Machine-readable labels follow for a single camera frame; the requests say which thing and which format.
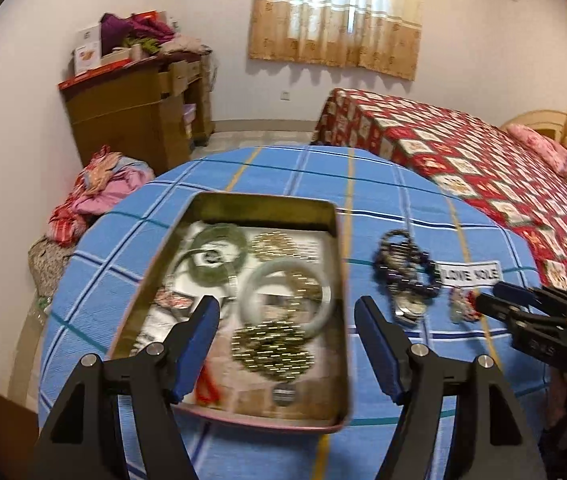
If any pink clothes pile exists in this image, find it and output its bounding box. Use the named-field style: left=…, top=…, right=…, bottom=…
left=48, top=146, right=155, bottom=247

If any red cord bracelet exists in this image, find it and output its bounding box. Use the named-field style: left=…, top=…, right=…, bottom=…
left=196, top=367, right=226, bottom=406

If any white cloth label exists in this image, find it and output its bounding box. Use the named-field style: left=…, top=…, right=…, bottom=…
left=438, top=261, right=503, bottom=286

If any printed paper sheet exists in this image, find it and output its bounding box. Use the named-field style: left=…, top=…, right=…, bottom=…
left=136, top=220, right=344, bottom=421

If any pile of clothes on desk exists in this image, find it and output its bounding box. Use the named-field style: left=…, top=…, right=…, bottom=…
left=99, top=10, right=211, bottom=57

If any white cardboard box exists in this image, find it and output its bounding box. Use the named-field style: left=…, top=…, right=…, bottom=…
left=74, top=24, right=103, bottom=75

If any dark green jade bangle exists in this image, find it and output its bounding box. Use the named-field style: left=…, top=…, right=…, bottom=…
left=190, top=222, right=250, bottom=286

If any purple storage box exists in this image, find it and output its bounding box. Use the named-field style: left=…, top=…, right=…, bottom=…
left=182, top=103, right=198, bottom=141

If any silver wristwatch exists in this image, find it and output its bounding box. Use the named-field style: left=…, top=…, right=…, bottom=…
left=388, top=240, right=429, bottom=330

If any wooden desk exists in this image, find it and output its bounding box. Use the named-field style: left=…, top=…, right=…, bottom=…
left=60, top=52, right=215, bottom=176

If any purple bead bracelet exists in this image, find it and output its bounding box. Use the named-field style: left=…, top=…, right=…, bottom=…
left=388, top=255, right=444, bottom=301

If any bed with red patterned sheet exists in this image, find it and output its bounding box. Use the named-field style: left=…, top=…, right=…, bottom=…
left=312, top=87, right=567, bottom=296

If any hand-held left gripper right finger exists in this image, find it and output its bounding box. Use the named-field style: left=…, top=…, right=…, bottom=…
left=354, top=296, right=547, bottom=480

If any blue plaid tablecloth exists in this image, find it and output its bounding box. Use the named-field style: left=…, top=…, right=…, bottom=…
left=37, top=145, right=554, bottom=480

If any floral fabric bag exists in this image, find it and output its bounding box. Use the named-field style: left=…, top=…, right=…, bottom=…
left=27, top=235, right=74, bottom=298

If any gold bead necklace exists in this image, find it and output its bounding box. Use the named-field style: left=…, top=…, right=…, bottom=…
left=250, top=230, right=299, bottom=263

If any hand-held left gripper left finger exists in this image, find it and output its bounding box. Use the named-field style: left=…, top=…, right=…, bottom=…
left=33, top=295, right=221, bottom=480

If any white jade bangle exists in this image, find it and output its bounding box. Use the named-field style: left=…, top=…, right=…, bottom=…
left=239, top=258, right=335, bottom=338

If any red pendant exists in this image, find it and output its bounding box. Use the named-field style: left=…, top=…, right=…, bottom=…
left=456, top=288, right=481, bottom=322

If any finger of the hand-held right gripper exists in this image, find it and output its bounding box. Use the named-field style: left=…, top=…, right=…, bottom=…
left=493, top=281, right=567, bottom=308
left=475, top=293, right=527, bottom=323

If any gold bead bracelet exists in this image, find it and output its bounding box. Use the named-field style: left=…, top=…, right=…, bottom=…
left=283, top=270, right=324, bottom=306

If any pink pillow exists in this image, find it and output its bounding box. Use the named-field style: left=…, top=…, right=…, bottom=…
left=506, top=124, right=567, bottom=177

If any pearl bead necklace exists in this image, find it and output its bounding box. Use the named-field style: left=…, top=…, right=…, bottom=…
left=230, top=320, right=314, bottom=375

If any red patterned bracelet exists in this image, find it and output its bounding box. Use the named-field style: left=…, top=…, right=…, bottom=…
left=156, top=287, right=194, bottom=311

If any pink metal tin box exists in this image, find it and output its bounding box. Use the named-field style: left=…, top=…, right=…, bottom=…
left=108, top=191, right=354, bottom=433

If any red flat box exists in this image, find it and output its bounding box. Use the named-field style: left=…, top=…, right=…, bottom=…
left=58, top=55, right=159, bottom=92

